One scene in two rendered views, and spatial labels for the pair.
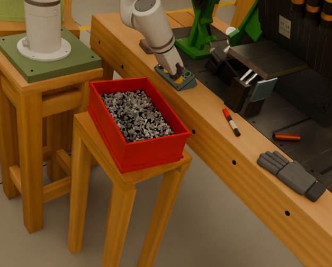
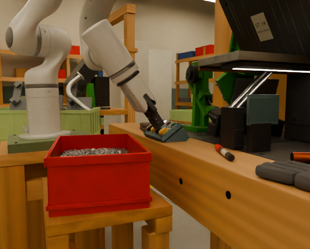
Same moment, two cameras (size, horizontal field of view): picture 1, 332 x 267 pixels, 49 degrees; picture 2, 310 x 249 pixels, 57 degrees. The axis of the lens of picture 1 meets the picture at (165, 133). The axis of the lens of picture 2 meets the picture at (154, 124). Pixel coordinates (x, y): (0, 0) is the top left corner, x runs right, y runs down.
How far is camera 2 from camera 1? 0.71 m
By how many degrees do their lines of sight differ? 39
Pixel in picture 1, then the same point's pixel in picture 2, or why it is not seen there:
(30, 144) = (11, 235)
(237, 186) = (243, 237)
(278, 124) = not seen: hidden behind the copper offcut
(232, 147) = (219, 170)
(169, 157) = (128, 197)
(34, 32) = (30, 113)
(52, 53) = (47, 134)
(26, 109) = (5, 185)
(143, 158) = (82, 190)
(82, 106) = not seen: hidden behind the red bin
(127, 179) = (52, 222)
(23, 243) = not seen: outside the picture
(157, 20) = (105, 36)
